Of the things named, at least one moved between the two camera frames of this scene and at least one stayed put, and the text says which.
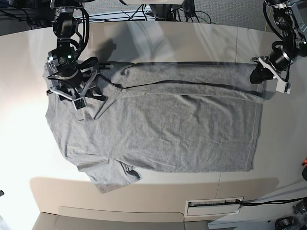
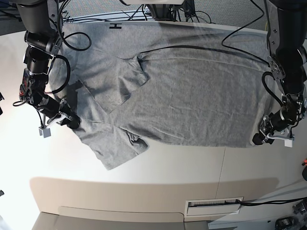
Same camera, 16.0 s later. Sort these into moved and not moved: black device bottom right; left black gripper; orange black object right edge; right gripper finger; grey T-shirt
Moved: right gripper finger; left black gripper; grey T-shirt
Not moved: orange black object right edge; black device bottom right
